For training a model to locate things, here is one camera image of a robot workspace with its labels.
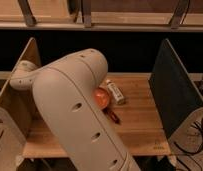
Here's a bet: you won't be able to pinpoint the left wooden side panel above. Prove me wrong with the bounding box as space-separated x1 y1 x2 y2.
0 37 42 139

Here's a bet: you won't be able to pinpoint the middle metal shelf bracket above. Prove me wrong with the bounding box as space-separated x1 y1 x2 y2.
82 0 92 28

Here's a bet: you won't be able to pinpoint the dark red pepper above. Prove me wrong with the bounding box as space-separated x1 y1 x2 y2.
106 108 120 124

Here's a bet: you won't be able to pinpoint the right dark side panel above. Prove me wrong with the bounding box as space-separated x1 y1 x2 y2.
149 39 203 138

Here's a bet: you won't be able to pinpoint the right metal shelf bracket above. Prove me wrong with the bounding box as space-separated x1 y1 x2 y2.
169 0 190 29

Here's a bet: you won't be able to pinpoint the left metal shelf bracket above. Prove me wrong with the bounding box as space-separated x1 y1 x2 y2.
17 0 36 27

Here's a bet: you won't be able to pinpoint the white tube with cap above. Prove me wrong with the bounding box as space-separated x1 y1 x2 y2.
106 79 125 105

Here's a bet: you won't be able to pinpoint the metal shelf bracket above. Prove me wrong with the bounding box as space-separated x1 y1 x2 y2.
82 0 92 28
169 0 190 29
17 0 36 27

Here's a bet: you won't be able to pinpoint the orange bowl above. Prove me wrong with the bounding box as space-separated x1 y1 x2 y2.
94 88 110 109

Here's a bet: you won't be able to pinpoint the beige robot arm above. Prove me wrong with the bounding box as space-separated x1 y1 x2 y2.
10 49 140 171

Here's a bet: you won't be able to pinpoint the black cables on floor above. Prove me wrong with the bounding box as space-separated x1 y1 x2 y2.
173 109 203 171

